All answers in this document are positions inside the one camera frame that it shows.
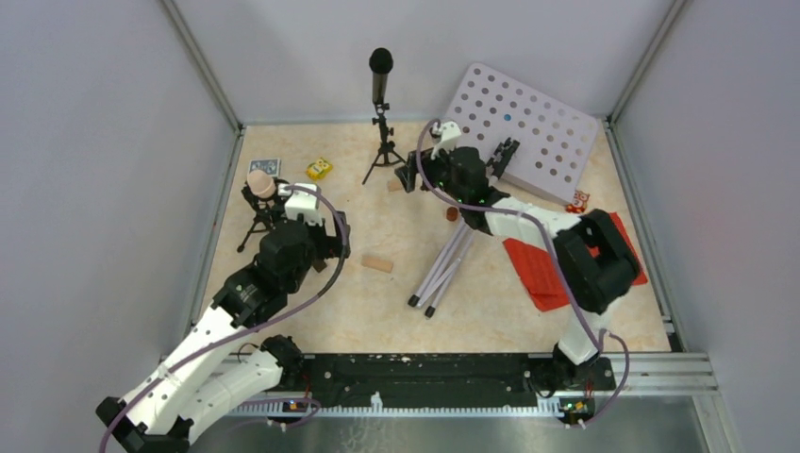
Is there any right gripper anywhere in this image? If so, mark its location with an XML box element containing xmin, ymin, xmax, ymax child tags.
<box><xmin>394</xmin><ymin>141</ymin><xmax>467</xmax><ymax>206</ymax></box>

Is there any small black tripod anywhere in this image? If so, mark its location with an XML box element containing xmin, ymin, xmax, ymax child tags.
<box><xmin>361</xmin><ymin>103</ymin><xmax>406</xmax><ymax>185</ymax></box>

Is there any toy microphone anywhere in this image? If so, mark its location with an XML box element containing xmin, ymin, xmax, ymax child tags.
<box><xmin>236</xmin><ymin>169</ymin><xmax>288</xmax><ymax>253</ymax></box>

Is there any silver music stand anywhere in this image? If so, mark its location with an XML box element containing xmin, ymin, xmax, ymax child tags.
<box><xmin>408</xmin><ymin>63</ymin><xmax>598</xmax><ymax>318</ymax></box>

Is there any red sheet music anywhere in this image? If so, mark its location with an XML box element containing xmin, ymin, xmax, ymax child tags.
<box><xmin>497</xmin><ymin>209</ymin><xmax>646</xmax><ymax>314</ymax></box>

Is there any black microphone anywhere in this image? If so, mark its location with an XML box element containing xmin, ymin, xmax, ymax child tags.
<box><xmin>369</xmin><ymin>47</ymin><xmax>393</xmax><ymax>105</ymax></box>

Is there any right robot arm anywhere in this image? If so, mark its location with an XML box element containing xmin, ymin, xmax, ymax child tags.
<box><xmin>394</xmin><ymin>147</ymin><xmax>642</xmax><ymax>389</ymax></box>

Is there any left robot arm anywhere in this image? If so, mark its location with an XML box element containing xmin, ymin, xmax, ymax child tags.
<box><xmin>95</xmin><ymin>210</ymin><xmax>350</xmax><ymax>452</ymax></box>

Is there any upright wooden block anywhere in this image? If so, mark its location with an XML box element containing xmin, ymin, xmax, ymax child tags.
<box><xmin>387</xmin><ymin>179</ymin><xmax>405</xmax><ymax>193</ymax></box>

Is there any lying wooden block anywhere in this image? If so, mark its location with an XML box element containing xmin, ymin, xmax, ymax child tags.
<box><xmin>360</xmin><ymin>255</ymin><xmax>394</xmax><ymax>274</ymax></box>

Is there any yellow toy block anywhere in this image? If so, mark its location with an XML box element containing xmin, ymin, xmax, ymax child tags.
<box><xmin>306</xmin><ymin>158</ymin><xmax>333</xmax><ymax>181</ymax></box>

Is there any blue playing card box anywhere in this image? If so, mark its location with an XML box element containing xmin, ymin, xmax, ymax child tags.
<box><xmin>248</xmin><ymin>159</ymin><xmax>281</xmax><ymax>177</ymax></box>

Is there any red owl toy block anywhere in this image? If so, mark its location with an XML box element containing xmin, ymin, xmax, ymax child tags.
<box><xmin>565</xmin><ymin>190</ymin><xmax>591</xmax><ymax>214</ymax></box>

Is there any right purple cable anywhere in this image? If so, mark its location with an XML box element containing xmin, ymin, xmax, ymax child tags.
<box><xmin>415</xmin><ymin>118</ymin><xmax>631</xmax><ymax>427</ymax></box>

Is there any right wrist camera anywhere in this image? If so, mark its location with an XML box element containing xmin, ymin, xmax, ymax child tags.
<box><xmin>429</xmin><ymin>121</ymin><xmax>462</xmax><ymax>159</ymax></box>

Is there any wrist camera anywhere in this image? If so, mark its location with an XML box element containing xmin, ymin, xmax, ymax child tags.
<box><xmin>277</xmin><ymin>183</ymin><xmax>324</xmax><ymax>227</ymax></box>
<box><xmin>429</xmin><ymin>121</ymin><xmax>462</xmax><ymax>159</ymax></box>

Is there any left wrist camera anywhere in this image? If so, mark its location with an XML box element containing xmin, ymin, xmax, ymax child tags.
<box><xmin>277</xmin><ymin>183</ymin><xmax>324</xmax><ymax>227</ymax></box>

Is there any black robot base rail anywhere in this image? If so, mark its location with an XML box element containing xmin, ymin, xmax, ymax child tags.
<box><xmin>274</xmin><ymin>353</ymin><xmax>616</xmax><ymax>410</ymax></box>

